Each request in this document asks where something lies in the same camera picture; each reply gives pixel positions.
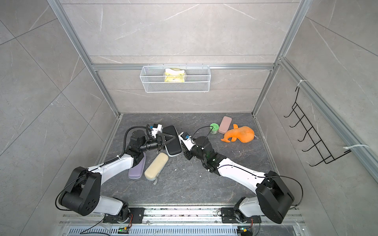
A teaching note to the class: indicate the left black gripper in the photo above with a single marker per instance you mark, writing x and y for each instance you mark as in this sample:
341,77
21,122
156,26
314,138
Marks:
163,140

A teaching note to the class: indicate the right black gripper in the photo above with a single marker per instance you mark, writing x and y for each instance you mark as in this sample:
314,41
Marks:
197,140

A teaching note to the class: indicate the purple-lined grey sleeve case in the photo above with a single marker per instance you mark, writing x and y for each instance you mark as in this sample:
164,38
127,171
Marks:
137,171

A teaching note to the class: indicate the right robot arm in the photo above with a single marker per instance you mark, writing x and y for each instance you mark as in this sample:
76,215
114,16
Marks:
273,198

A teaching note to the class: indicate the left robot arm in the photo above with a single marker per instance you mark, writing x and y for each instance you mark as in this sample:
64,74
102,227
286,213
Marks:
81,193

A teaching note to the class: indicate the green lidded small jar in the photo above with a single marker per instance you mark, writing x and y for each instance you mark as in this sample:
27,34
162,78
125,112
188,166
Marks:
214,128

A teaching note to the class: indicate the pink rectangular case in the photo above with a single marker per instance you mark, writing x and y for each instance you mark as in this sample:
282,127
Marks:
224,125

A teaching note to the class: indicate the orange whale plush toy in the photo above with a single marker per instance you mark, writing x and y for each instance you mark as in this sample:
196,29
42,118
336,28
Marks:
244,134

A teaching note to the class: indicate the yellow packet in basket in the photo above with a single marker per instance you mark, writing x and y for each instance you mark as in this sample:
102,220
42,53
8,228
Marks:
174,75

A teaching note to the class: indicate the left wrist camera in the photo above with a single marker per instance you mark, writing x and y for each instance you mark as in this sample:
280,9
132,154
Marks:
155,129

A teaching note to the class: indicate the white wire wall basket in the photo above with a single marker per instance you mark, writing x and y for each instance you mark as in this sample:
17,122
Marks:
197,79

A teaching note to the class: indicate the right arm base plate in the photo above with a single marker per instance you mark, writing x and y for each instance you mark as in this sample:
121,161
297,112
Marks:
228,215

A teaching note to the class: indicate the aluminium front rail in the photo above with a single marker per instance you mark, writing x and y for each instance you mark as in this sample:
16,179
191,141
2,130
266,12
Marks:
181,220

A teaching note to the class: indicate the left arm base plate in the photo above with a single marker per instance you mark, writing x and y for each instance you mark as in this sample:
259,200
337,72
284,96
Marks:
134,215

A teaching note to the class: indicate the black wall hook rack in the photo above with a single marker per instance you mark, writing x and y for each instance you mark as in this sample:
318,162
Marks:
311,134

